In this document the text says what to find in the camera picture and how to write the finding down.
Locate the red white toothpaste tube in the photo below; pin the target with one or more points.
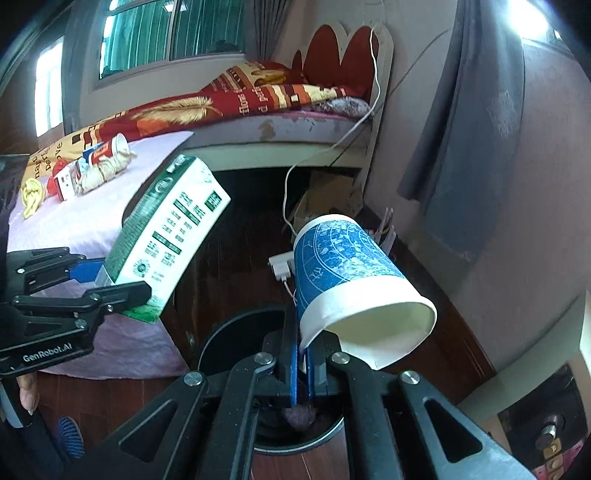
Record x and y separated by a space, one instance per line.
108 150

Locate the window with white frame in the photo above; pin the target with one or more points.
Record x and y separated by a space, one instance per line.
171 32

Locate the green and white milk carton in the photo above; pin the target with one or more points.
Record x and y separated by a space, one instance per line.
171 221

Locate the grey hanging curtain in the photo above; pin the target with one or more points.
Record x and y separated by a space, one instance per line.
461 138

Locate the grey sheer curtain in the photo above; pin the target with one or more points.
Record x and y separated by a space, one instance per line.
270 32
76 60

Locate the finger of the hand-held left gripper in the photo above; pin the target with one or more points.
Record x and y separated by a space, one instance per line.
87 272
124 295

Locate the red and white small box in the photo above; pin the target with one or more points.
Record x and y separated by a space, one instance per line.
64 182

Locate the green curtain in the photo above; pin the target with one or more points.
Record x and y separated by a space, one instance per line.
138 37

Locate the narrow side window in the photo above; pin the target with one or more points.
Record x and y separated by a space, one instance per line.
48 87

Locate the blue paper cup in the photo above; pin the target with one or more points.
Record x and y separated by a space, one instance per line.
341 258

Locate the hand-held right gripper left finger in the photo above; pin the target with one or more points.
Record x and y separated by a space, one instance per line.
293 374

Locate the grey mattress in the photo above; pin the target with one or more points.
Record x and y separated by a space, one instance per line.
295 129

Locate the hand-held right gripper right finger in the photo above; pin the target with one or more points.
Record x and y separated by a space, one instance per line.
310 378

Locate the blue slipper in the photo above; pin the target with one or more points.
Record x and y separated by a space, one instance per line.
69 436

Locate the dark metal lock plate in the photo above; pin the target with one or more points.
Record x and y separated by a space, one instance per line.
549 429

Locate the yellow crumpled cloth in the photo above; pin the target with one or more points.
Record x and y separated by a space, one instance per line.
32 196

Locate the red padded headboard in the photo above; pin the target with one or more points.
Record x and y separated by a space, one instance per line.
360 50

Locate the person's left hand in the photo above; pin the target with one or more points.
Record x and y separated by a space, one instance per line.
27 391

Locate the white bed frame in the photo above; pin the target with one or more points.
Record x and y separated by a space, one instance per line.
277 157

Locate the black round bin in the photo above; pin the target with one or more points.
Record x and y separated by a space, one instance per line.
221 337

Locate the pink tablecloth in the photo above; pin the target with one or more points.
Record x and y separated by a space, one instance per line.
152 147

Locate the white power strip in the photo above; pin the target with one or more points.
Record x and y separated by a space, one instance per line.
281 267

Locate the bright window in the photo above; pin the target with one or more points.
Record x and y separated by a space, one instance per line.
540 18

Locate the red and yellow patterned blanket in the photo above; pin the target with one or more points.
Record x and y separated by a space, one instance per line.
184 106

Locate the cardboard box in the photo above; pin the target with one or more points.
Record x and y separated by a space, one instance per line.
323 198

